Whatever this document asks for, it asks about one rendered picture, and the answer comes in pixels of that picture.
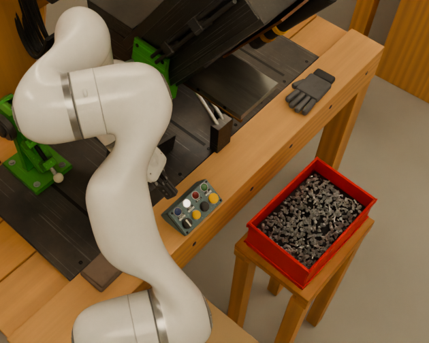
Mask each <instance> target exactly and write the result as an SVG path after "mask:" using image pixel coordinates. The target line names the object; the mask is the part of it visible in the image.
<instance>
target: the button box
mask: <svg viewBox="0 0 429 343"><path fill-rule="evenodd" d="M202 184H206V185H207V187H208V188H207V190H206V191H203V190H202V189H201V185H202ZM195 191H196V192H198V193H199V197H198V198H197V199H194V198H193V196H192V194H193V192H195ZM211 193H216V194H217V192H216V191H215V190H214V189H213V187H212V186H211V185H210V183H209V182H208V181H207V179H203V180H200V181H198V182H196V183H195V184H194V185H193V186H192V187H191V188H190V189H188V190H187V191H186V192H185V193H184V194H183V195H182V196H180V197H179V198H178V199H177V200H176V201H175V202H174V203H173V204H172V205H171V206H170V207H169V208H168V209H167V210H165V211H164V212H163V213H162V214H161V216H162V218H163V219H164V220H165V221H166V222H167V223H168V224H170V225H171V226H172V227H173V228H175V229H176V230H177V231H178V232H180V233H181V234H182V235H184V236H186V235H189V234H190V233H191V232H192V231H193V230H194V229H195V228H196V227H197V226H198V225H199V224H200V223H201V222H202V221H203V220H204V219H205V218H206V217H207V216H208V215H209V214H210V213H211V212H212V211H213V210H214V209H215V208H216V207H217V206H218V205H219V204H220V203H221V202H222V201H223V200H222V199H221V198H220V197H219V200H218V202H217V203H210V202H209V200H208V197H209V195H210V194H211ZM217 195H218V194H217ZM218 196H219V195H218ZM186 199H188V200H189V201H190V206H189V207H185V206H184V204H183V202H184V200H186ZM203 202H207V203H208V204H209V206H210V207H209V209H208V210H207V211H203V210H202V209H201V204H202V203H203ZM176 208H180V209H181V214H180V215H178V216H177V215H175V213H174V211H175V209H176ZM195 210H198V211H200V213H201V216H200V218H199V219H194V218H193V217H192V213H193V211H195ZM186 218H190V219H191V220H192V223H193V224H192V226H191V227H190V228H185V227H184V226H183V223H182V222H183V221H184V220H185V219H186Z"/></svg>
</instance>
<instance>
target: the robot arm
mask: <svg viewBox="0 0 429 343"><path fill-rule="evenodd" d="M172 100H173V98H172V94H171V90H170V87H169V85H168V83H167V81H166V79H165V78H164V75H163V74H162V73H160V72H159V71H158V70H157V69H155V68H154V67H153V66H151V65H148V64H146V63H139V62H129V63H126V62H124V61H121V60H118V59H113V55H112V46H111V39H110V32H109V30H108V27H107V25H106V23H105V21H104V20H103V18H102V17H101V16H100V15H99V14H98V13H97V12H95V11H93V10H91V9H89V8H87V7H82V6H77V7H71V8H69V9H68V10H66V11H64V12H63V13H62V14H61V16H60V17H59V19H58V21H57V24H56V27H55V31H54V44H53V46H52V48H51V49H49V51H47V53H46V54H44V55H43V56H42V57H40V58H39V59H38V60H37V61H36V62H35V63H34V64H33V65H32V66H31V67H30V68H29V69H28V71H27V72H26V73H25V75H24V76H23V77H22V79H21V80H20V82H19V84H18V86H17V88H16V90H15V93H14V97H13V100H12V115H13V118H14V122H15V124H16V126H17V127H18V130H19V131H20V132H21V133H22V134H23V135H24V136H25V137H26V138H28V139H29V140H31V141H33V142H36V143H39V144H62V143H66V142H73V141H77V140H83V139H87V138H91V137H97V138H98V139H99V141H100V142H101V143H102V144H103V145H104V146H105V147H106V148H107V149H108V150H109V151H110V154H109V155H108V156H107V157H106V159H105V160H104V161H103V163H102V164H101V165H100V166H99V167H98V168H97V169H96V171H95V172H94V174H93V175H92V176H91V179H90V180H89V183H88V185H87V188H86V208H87V212H88V215H89V220H90V223H91V227H92V230H93V235H94V237H95V241H96V242H97V245H98V247H99V249H100V251H101V253H102V255H103V256H104V257H105V258H106V259H107V260H108V262H109V263H111V264H112V265H113V266H114V267H115V268H117V269H118V270H120V271H122V272H124V273H126V274H129V275H131V276H135V277H136V278H139V279H141V280H144V281H146V282H147V283H149V284H150V285H151V286H152V288H151V289H147V290H144V291H139V292H137V293H131V294H128V295H123V296H120V297H115V298H112V299H107V300H104V301H101V302H98V303H96V304H93V305H92V306H89V307H88V308H86V309H84V310H83V311H82V312H81V313H80V314H79V315H78V317H77V318H76V320H75V322H74V325H73V327H72V330H71V343H205V342H206V341H207V340H208V338H209V337H210V334H211V331H212V327H213V323H212V315H211V311H210V308H209V305H208V303H207V301H206V299H205V297H204V295H202V293H201V291H200V290H199V289H198V287H197V286H196V285H195V284H194V283H193V281H192V280H191V279H190V278H189V277H188V276H187V275H186V274H185V273H184V272H183V271H182V270H181V269H180V268H179V266H178V265H177V264H176V263H175V261H174V260H173V259H172V258H171V256H170V254H169V253H168V251H167V249H166V248H165V246H164V244H163V242H162V239H161V236H160V235H159V231H158V228H157V224H156V221H155V215H154V212H153V207H152V203H151V199H150V193H149V192H150V191H152V190H153V189H155V190H157V189H158V190H159V192H160V193H161V194H162V195H163V196H164V197H165V198H166V199H171V198H173V197H175V196H176V195H177V193H178V190H177V189H176V188H175V186H174V185H173V184H172V183H171V182H170V181H169V180H168V176H167V174H166V173H165V164H166V157H165V155H164V154H163V153H162V152H161V151H160V149H158V147H157V144H158V143H159V141H160V139H161V138H162V136H163V134H164V133H165V130H166V129H167V127H168V125H169V122H170V119H171V115H172V105H173V103H172Z"/></svg>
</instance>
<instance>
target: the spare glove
mask: <svg viewBox="0 0 429 343"><path fill-rule="evenodd" d="M334 81H335V77H334V76H332V75H330V74H329V73H327V72H325V71H323V70H322V69H319V68H318V69H316V70H315V71H314V72H313V73H310V74H309V75H308V76H307V77H306V78H305V79H301V80H298V81H296V82H294V83H293V84H292V88H293V89H295V90H294V91H293V92H292V93H290V94H289V95H288V96H286V98H285V100H286V102H288V103H289V102H290V101H291V103H290V104H289V107H290V108H291V109H293V108H295V110H294V111H295V112H296V113H299V112H300V111H301V110H302V109H303V108H304V107H305V108H304V109H303V110H302V114H303V115H304V116H306V115H307V114H308V113H309V112H310V110H311V109H312V108H313V106H314V105H315V103H317V102H318V101H319V100H320V99H321V98H322V97H323V96H324V95H325V94H326V93H327V92H328V91H329V90H330V89H331V86H332V84H333V82H334ZM292 100H293V101H292Z"/></svg>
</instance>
